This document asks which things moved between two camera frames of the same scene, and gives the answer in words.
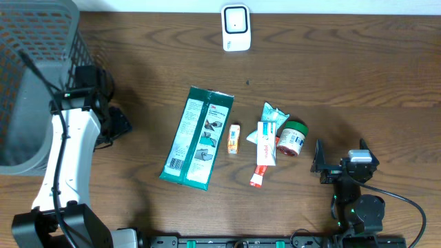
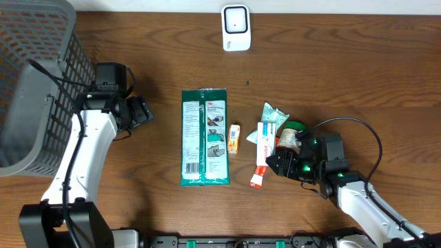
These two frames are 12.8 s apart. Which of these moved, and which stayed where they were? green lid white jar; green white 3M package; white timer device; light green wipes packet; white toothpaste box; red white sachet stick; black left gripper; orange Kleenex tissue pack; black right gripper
Moved: green white 3M package; black left gripper; black right gripper
Stayed: orange Kleenex tissue pack; green lid white jar; white toothpaste box; red white sachet stick; white timer device; light green wipes packet
